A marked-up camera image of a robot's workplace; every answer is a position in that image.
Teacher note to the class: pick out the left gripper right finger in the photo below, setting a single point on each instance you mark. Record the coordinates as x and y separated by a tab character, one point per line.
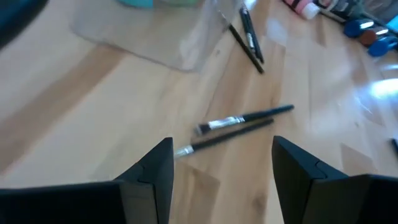
326	199

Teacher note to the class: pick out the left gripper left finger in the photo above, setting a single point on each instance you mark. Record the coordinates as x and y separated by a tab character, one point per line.
93	202

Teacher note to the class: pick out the thin black paint brush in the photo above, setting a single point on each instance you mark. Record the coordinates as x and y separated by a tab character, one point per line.
255	40
230	135
248	28
245	49

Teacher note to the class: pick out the clear plastic bin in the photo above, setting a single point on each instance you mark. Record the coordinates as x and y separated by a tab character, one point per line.
155	34

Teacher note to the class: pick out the teal paint bottle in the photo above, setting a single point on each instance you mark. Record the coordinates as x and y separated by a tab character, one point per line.
136	3

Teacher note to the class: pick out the small blue paint bottle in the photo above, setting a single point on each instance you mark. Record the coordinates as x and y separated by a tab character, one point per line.
381	46
356	28

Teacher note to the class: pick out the small pink paint bottle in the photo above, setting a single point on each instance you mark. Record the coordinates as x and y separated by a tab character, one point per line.
303	7

